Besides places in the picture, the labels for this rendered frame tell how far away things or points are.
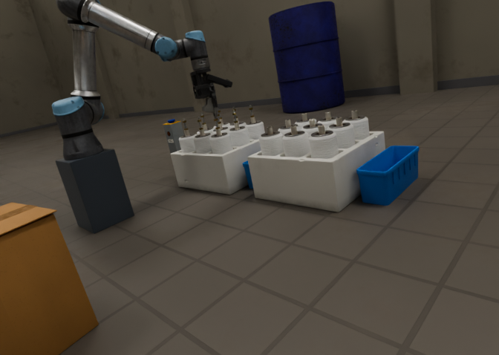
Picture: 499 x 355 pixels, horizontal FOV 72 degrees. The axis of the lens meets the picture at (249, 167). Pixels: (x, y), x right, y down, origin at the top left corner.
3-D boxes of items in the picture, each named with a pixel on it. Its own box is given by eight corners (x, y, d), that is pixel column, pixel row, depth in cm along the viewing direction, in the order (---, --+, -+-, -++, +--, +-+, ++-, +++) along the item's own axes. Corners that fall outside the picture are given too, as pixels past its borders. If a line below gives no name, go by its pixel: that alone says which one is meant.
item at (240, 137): (235, 164, 173) (228, 128, 168) (254, 160, 172) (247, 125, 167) (234, 169, 163) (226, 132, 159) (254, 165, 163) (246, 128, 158)
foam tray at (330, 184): (338, 212, 115) (332, 161, 110) (255, 197, 142) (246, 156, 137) (387, 174, 140) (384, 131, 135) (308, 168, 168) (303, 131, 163)
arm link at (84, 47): (64, 127, 144) (57, -16, 129) (79, 122, 158) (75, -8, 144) (93, 129, 145) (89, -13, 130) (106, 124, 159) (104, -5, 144)
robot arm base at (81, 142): (72, 161, 131) (63, 136, 128) (59, 159, 142) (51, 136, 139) (109, 150, 141) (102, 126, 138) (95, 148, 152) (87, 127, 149)
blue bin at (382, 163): (389, 207, 112) (386, 172, 108) (358, 202, 119) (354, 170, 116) (422, 176, 131) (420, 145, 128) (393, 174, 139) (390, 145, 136)
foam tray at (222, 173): (230, 194, 151) (222, 156, 146) (178, 186, 178) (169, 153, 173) (283, 166, 178) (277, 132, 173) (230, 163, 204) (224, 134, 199)
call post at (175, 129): (184, 180, 188) (170, 124, 179) (177, 179, 192) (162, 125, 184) (194, 175, 192) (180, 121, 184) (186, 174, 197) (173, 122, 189)
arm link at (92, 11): (48, -28, 119) (180, 37, 126) (64, -20, 129) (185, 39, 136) (38, 4, 121) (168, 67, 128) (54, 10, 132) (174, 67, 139)
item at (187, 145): (208, 168, 174) (200, 134, 170) (191, 174, 169) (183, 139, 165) (200, 165, 182) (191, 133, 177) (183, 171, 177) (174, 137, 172)
